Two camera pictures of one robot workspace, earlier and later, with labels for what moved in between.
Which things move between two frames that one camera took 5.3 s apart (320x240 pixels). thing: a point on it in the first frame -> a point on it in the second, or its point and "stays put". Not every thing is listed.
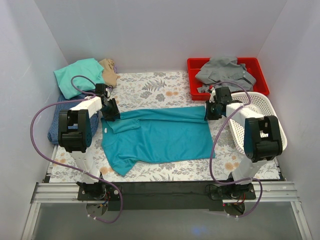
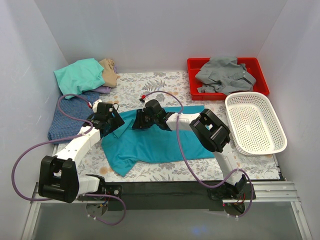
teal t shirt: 153,135 stays put
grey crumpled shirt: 223,69 stays put
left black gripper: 111,114 -> 114,122
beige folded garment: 109,73 stays put
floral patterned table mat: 151,91 stays put
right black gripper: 208,112 -> 139,120
